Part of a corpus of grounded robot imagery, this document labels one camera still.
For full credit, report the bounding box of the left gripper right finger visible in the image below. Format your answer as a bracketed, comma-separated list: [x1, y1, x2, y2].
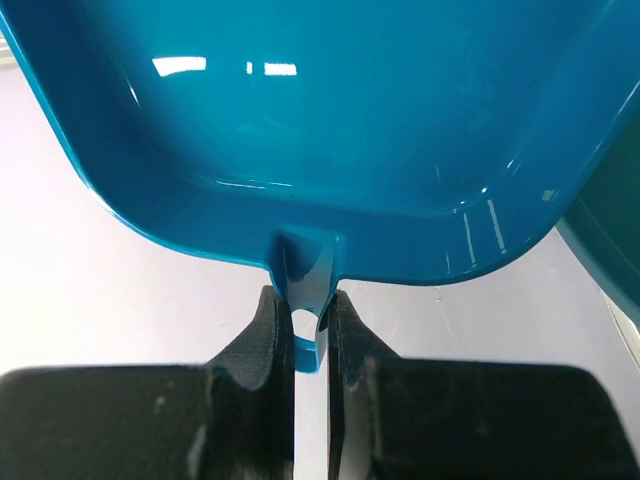
[327, 291, 639, 479]

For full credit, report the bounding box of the teal trash bin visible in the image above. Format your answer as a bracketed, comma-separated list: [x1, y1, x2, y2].
[557, 113, 639, 324]

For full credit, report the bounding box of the blue dustpan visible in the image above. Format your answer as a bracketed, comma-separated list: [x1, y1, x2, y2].
[0, 0, 640, 375]

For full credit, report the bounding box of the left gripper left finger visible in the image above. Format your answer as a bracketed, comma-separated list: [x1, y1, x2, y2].
[1, 286, 294, 479]

